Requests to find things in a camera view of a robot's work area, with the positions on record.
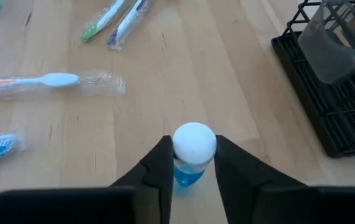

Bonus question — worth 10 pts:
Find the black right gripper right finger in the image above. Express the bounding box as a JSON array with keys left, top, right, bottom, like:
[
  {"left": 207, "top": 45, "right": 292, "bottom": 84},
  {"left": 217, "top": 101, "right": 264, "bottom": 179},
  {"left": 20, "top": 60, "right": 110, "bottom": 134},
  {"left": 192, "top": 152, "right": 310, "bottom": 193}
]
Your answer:
[{"left": 214, "top": 134, "right": 355, "bottom": 224}]

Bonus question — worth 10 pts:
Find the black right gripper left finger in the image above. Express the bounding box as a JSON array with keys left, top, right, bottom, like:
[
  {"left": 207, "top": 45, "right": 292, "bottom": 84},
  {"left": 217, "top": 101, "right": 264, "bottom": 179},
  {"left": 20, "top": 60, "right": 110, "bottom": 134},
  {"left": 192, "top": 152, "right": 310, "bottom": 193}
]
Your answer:
[{"left": 0, "top": 135, "right": 174, "bottom": 224}]

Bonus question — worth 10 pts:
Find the blue mouthwash bottle white cap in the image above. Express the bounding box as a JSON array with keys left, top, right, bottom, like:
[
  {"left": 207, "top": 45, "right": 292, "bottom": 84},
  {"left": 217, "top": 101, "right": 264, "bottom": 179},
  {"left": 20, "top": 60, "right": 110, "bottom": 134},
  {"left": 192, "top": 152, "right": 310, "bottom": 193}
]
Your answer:
[{"left": 171, "top": 121, "right": 218, "bottom": 200}]

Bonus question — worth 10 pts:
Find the purple toothbrush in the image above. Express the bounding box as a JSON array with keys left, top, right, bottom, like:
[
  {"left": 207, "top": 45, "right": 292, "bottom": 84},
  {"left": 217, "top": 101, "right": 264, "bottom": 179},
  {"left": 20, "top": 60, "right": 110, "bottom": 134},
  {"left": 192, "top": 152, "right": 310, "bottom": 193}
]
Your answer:
[{"left": 105, "top": 0, "right": 152, "bottom": 52}]

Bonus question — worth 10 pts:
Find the green toothbrush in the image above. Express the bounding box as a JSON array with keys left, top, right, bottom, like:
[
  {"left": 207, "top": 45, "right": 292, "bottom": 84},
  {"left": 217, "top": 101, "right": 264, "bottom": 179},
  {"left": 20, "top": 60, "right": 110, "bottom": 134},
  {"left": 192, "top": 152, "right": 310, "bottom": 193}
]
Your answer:
[{"left": 80, "top": 0, "right": 128, "bottom": 44}]

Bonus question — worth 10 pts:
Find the orange wrapped toothbrush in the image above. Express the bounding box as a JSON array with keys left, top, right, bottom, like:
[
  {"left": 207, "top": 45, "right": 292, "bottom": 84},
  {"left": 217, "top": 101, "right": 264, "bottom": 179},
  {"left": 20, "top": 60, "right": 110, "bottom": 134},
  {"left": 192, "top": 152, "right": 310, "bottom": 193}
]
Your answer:
[{"left": 0, "top": 70, "right": 127, "bottom": 100}]

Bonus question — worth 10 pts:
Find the grey translucent cup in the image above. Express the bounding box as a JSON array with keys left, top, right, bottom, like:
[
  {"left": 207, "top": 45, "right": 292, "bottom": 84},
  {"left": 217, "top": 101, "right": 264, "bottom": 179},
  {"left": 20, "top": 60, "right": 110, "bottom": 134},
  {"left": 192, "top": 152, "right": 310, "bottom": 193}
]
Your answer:
[{"left": 297, "top": 0, "right": 355, "bottom": 85}]

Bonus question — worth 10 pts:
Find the black wire caddy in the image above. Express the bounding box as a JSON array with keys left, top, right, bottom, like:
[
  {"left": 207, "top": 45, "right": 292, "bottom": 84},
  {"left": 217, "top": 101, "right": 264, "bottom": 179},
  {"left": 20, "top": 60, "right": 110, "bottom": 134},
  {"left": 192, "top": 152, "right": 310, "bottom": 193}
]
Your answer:
[{"left": 270, "top": 0, "right": 355, "bottom": 159}]

